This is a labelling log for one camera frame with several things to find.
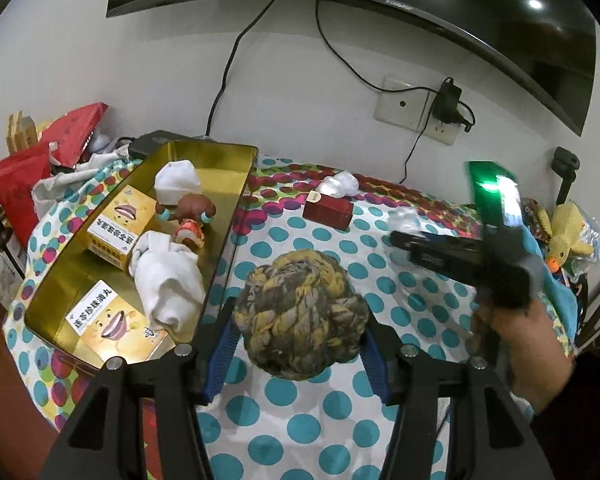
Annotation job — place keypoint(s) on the black clamp mount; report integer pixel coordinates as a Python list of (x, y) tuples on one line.
[(566, 170)]

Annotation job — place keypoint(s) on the small yellow medicine box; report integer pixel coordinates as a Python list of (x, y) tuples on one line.
[(120, 220)]

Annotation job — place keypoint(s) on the small white cloth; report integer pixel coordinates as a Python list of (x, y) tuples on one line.
[(177, 180)]

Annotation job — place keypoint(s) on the black power adapter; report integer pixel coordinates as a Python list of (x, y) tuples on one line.
[(447, 100)]

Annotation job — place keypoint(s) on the blue cloth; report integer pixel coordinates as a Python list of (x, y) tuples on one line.
[(560, 300)]

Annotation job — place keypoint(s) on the person's right forearm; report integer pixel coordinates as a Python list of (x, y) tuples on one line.
[(545, 375)]

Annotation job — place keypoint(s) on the white cloth large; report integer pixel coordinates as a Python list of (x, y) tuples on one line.
[(172, 290)]

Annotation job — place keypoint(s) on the gold tin box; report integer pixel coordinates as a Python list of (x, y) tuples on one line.
[(215, 162)]

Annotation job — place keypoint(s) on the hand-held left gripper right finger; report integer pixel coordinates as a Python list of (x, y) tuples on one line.
[(380, 365)]

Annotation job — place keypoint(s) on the black set-top box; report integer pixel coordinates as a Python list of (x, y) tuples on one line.
[(150, 142)]

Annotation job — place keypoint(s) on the brown-haired doll figure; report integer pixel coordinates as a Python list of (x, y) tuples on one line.
[(190, 207)]

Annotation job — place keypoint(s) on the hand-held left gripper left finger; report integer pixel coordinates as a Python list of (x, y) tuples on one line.
[(222, 355)]

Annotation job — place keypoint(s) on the dark bottle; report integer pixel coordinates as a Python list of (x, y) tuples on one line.
[(7, 240)]

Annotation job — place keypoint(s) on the polka dot sheet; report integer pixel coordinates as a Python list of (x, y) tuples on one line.
[(305, 425)]

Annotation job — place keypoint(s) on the white wall socket plate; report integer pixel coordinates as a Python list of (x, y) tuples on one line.
[(395, 110)]

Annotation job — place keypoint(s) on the red gift bag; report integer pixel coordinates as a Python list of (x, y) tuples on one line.
[(17, 185)]

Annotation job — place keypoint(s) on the large yellow medicine box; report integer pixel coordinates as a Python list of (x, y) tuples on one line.
[(115, 330)]

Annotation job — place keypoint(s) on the clear plastic bag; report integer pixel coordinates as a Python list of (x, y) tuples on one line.
[(597, 240)]

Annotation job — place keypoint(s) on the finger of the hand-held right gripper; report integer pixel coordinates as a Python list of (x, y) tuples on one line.
[(445, 260), (430, 240)]

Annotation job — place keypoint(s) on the person's right hand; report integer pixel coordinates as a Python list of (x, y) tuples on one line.
[(520, 335)]

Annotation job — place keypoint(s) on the wooden blocks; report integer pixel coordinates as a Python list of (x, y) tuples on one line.
[(22, 132)]

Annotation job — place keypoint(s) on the crumpled clear plastic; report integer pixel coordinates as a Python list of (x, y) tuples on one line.
[(340, 184), (405, 221)]

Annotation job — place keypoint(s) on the dark red box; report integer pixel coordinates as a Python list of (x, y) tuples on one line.
[(327, 212)]

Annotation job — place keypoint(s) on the red flat packet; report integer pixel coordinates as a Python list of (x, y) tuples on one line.
[(72, 132)]

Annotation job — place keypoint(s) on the yellow duck plush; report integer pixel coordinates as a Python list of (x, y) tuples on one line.
[(567, 232)]

